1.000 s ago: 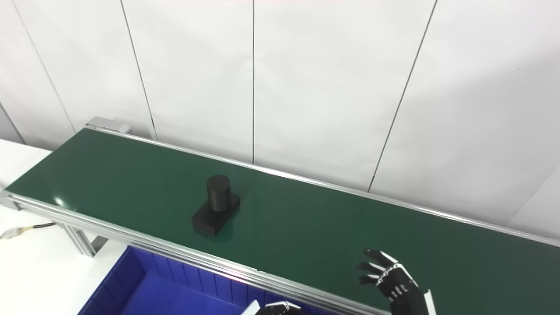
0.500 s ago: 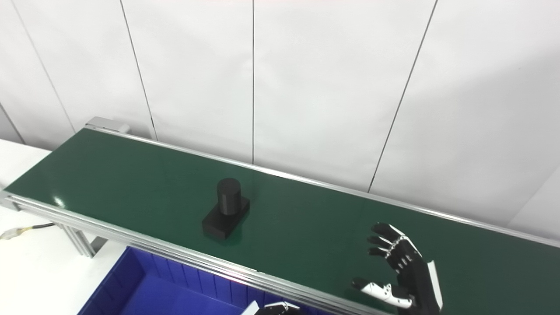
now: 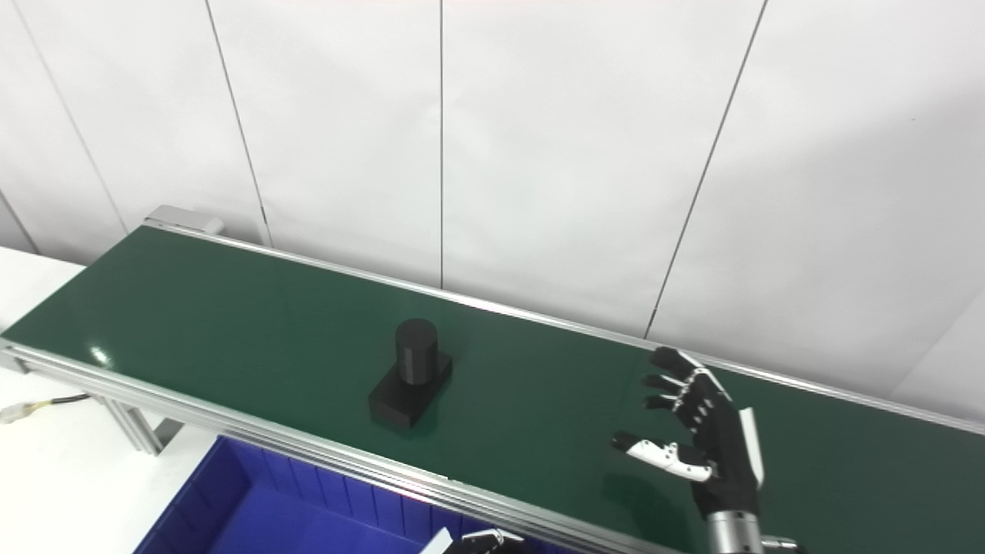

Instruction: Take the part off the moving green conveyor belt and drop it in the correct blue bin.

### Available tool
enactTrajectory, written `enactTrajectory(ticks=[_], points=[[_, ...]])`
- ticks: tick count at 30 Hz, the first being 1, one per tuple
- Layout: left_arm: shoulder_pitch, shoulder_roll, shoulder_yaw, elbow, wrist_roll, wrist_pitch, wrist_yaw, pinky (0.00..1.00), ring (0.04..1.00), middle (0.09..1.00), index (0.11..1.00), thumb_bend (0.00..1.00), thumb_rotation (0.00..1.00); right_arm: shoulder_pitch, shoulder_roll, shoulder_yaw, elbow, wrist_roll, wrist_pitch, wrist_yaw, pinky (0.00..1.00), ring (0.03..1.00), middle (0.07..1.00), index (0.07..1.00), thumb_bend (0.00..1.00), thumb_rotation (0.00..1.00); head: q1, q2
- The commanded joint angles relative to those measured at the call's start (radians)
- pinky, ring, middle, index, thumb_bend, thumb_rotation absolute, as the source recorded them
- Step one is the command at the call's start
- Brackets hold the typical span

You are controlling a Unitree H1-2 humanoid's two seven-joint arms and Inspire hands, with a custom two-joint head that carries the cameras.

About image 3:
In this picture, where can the grey conveyor end box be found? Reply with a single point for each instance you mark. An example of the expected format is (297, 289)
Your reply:
(188, 220)

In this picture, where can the blue bin with white parts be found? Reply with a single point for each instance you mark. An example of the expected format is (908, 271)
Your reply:
(269, 515)

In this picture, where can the green conveyor belt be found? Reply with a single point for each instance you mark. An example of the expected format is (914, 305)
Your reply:
(269, 331)
(231, 419)

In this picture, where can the aluminium conveyor leg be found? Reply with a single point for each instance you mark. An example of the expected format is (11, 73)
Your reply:
(135, 427)

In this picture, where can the black cylinder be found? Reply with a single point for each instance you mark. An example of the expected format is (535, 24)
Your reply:
(408, 385)

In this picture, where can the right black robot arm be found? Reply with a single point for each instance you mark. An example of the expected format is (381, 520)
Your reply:
(735, 535)

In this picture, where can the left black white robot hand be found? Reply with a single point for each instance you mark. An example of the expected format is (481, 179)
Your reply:
(473, 542)

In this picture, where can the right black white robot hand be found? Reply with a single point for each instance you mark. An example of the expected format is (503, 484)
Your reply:
(719, 446)

